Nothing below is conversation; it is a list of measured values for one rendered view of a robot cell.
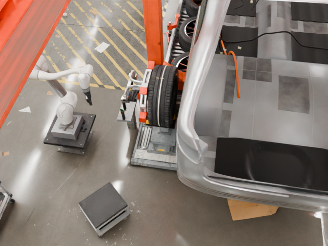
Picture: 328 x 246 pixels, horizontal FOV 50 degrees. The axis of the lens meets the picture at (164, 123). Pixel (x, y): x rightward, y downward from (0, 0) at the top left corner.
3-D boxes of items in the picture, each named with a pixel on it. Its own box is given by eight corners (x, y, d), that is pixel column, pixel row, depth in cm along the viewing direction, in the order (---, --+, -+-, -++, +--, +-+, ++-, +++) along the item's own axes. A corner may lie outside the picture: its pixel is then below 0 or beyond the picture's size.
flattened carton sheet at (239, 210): (281, 213, 386) (282, 212, 383) (232, 221, 383) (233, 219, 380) (272, 188, 404) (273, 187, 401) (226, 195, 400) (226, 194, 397)
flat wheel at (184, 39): (174, 31, 531) (174, 19, 512) (215, 24, 539) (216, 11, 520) (185, 61, 493) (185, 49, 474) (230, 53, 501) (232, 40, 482)
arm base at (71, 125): (57, 131, 411) (55, 128, 406) (62, 116, 425) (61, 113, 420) (72, 131, 409) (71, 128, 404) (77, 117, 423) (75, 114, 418)
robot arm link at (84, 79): (88, 90, 364) (92, 81, 372) (85, 79, 352) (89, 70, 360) (78, 89, 365) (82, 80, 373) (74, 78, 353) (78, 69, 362)
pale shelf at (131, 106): (131, 122, 414) (130, 120, 411) (116, 120, 416) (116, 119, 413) (138, 95, 439) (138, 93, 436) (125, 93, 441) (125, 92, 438)
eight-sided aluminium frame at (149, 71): (148, 129, 388) (144, 97, 344) (142, 128, 389) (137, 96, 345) (156, 92, 419) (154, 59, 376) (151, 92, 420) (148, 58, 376)
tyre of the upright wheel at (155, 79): (167, 127, 346) (175, 61, 346) (143, 124, 349) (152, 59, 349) (173, 127, 412) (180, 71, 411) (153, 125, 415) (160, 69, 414)
